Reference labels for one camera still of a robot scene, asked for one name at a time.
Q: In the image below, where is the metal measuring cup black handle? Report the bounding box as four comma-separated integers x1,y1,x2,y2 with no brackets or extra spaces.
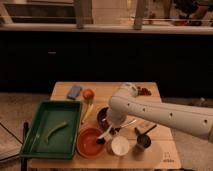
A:
134,126,155,150

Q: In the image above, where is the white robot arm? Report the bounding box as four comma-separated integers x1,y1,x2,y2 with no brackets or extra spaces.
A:
107,83,213,143

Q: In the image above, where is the clear plastic piece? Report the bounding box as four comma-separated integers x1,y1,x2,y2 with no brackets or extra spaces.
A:
140,121,152,130

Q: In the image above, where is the white cup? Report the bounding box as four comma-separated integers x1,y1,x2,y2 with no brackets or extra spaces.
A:
107,136,130,156

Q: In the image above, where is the yellow banana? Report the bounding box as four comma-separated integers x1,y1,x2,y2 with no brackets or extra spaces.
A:
81,102,94,124

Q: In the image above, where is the white handled dish brush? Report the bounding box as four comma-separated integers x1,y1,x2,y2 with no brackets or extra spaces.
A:
96,126,112,144

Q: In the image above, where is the green plastic tray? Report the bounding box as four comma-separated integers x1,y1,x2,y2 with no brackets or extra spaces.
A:
20,100,82,160

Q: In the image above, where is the red orange bowl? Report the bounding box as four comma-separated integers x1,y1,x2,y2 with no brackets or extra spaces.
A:
76,127,105,159

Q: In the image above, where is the red tomato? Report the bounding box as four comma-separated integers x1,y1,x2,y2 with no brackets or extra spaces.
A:
82,89,94,100

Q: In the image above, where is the dark red grapes bunch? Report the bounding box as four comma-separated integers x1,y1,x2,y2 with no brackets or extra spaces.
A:
138,87,152,96

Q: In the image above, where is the metal spoon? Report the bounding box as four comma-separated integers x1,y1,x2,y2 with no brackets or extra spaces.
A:
115,119,137,132

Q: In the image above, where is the blue sponge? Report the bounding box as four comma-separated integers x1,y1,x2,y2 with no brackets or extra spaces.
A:
67,85,82,100

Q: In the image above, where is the dark purple bowl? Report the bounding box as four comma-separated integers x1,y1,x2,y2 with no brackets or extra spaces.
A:
97,107,110,131

